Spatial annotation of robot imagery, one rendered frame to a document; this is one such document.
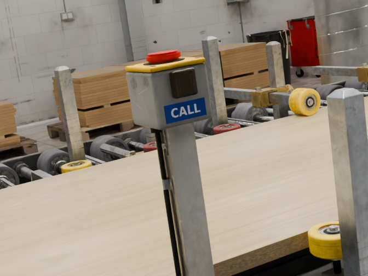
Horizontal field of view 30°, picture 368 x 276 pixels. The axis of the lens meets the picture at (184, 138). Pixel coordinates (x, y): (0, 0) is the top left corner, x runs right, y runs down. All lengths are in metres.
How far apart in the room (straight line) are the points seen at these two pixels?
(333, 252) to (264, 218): 0.17
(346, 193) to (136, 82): 0.34
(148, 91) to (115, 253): 0.44
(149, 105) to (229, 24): 8.71
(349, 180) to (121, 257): 0.39
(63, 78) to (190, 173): 1.11
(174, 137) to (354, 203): 0.29
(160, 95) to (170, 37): 8.21
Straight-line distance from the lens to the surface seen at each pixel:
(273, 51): 2.20
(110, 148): 2.21
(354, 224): 0.97
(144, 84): 0.76
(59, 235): 1.28
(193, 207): 0.81
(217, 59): 2.08
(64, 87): 1.88
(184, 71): 0.75
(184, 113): 0.76
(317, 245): 1.08
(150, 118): 0.77
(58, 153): 2.29
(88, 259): 1.13
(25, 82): 8.16
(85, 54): 8.43
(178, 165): 0.79
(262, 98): 2.17
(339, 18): 5.14
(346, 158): 0.94
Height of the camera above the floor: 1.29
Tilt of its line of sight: 11 degrees down
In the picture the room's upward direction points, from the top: 8 degrees counter-clockwise
